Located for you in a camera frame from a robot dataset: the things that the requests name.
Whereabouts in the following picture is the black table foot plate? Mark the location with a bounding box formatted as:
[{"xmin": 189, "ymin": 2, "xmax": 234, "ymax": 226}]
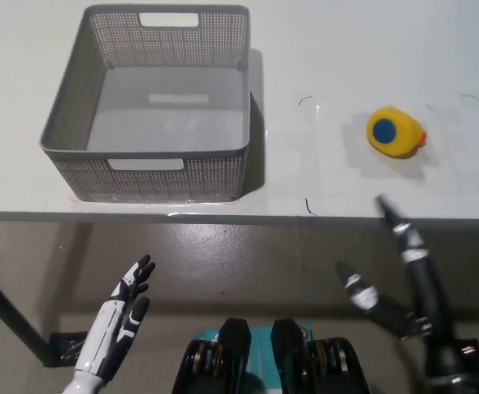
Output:
[{"xmin": 49, "ymin": 334, "xmax": 89, "ymax": 367}]

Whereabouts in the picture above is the yellow rubber duck toy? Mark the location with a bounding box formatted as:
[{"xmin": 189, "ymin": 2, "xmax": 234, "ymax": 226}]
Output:
[{"xmin": 365, "ymin": 105, "xmax": 429, "ymax": 159}]

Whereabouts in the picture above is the gray perforated plastic basket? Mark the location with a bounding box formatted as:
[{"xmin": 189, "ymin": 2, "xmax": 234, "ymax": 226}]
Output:
[{"xmin": 38, "ymin": 4, "xmax": 252, "ymax": 203}]

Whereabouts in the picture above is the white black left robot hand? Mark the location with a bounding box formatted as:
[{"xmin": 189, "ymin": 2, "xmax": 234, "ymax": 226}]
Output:
[{"xmin": 75, "ymin": 254, "xmax": 157, "ymax": 385}]

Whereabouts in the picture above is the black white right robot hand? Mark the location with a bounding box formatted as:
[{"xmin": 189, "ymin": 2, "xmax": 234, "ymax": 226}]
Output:
[{"xmin": 335, "ymin": 195, "xmax": 479, "ymax": 374}]

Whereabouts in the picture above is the black metal table leg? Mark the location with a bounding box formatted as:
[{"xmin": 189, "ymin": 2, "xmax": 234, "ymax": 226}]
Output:
[{"xmin": 0, "ymin": 262, "xmax": 47, "ymax": 366}]

